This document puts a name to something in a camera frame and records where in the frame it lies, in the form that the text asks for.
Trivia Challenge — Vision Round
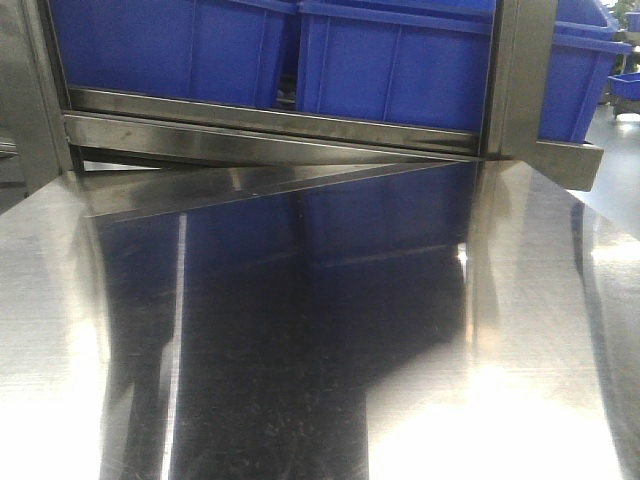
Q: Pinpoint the stainless steel shelf rack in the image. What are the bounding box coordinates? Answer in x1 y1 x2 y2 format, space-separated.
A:
1 1 603 191

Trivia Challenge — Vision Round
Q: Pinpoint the blue plastic bin middle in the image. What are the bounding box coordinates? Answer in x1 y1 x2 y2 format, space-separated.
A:
296 1 493 133

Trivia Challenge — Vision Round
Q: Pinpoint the blue plastic bin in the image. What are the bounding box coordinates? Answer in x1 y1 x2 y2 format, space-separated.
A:
538 0 632 144
296 1 493 133
50 1 297 108

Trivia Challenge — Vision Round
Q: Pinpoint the small blue bin background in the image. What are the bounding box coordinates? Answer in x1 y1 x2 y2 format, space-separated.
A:
608 72 640 101

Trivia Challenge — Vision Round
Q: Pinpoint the blue plastic bin left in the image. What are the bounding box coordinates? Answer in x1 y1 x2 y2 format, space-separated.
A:
50 1 297 108

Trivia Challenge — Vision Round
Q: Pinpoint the blue plastic bin right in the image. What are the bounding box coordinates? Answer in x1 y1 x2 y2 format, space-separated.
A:
538 0 632 144

